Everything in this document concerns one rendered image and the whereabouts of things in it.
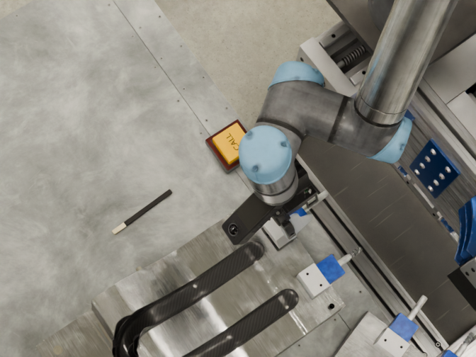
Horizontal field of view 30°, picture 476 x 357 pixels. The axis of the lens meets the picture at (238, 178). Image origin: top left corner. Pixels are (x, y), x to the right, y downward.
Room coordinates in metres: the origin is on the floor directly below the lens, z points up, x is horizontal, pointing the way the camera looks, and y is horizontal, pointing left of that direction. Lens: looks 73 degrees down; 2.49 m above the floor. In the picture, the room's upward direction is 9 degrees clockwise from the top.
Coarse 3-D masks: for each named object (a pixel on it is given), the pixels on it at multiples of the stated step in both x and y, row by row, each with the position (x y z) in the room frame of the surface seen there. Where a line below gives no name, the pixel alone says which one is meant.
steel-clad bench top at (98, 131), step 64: (64, 0) 0.83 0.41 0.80; (128, 0) 0.86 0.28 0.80; (0, 64) 0.67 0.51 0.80; (64, 64) 0.69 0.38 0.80; (128, 64) 0.71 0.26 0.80; (192, 64) 0.73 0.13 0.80; (0, 128) 0.54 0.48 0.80; (64, 128) 0.56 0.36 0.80; (128, 128) 0.58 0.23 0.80; (192, 128) 0.60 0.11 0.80; (0, 192) 0.41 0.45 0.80; (64, 192) 0.43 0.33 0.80; (128, 192) 0.44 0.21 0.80; (192, 192) 0.46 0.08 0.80; (0, 256) 0.28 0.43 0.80; (64, 256) 0.30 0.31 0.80; (128, 256) 0.32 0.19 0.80; (320, 256) 0.37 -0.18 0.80; (0, 320) 0.16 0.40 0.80; (64, 320) 0.18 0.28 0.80; (384, 320) 0.27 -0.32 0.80
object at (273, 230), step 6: (324, 192) 0.46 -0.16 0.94; (318, 198) 0.45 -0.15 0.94; (300, 210) 0.42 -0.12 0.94; (306, 210) 0.43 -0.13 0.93; (300, 216) 0.41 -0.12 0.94; (270, 222) 0.39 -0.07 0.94; (264, 228) 0.39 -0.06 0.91; (270, 228) 0.38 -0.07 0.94; (276, 228) 0.38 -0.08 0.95; (270, 234) 0.37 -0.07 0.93; (276, 234) 0.37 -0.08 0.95; (282, 234) 0.37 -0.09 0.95; (276, 240) 0.36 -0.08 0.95; (282, 240) 0.36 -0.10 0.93; (288, 240) 0.37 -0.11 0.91
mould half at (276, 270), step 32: (192, 256) 0.32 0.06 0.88; (224, 256) 0.33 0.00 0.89; (288, 256) 0.34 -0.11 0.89; (128, 288) 0.24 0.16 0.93; (160, 288) 0.25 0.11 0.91; (224, 288) 0.27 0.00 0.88; (256, 288) 0.28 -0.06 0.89; (288, 288) 0.29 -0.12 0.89; (96, 320) 0.18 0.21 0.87; (192, 320) 0.20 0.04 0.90; (224, 320) 0.21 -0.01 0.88; (288, 320) 0.23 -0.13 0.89; (320, 320) 0.24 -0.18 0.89; (64, 352) 0.12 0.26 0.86; (96, 352) 0.13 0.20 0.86; (160, 352) 0.14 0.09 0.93; (256, 352) 0.17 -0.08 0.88
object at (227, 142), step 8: (232, 128) 0.59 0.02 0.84; (240, 128) 0.60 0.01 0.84; (216, 136) 0.57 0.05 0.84; (224, 136) 0.58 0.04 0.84; (232, 136) 0.58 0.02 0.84; (240, 136) 0.58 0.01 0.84; (216, 144) 0.56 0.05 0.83; (224, 144) 0.56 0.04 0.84; (232, 144) 0.56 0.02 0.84; (224, 152) 0.54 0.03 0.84; (232, 152) 0.55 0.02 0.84; (232, 160) 0.53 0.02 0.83
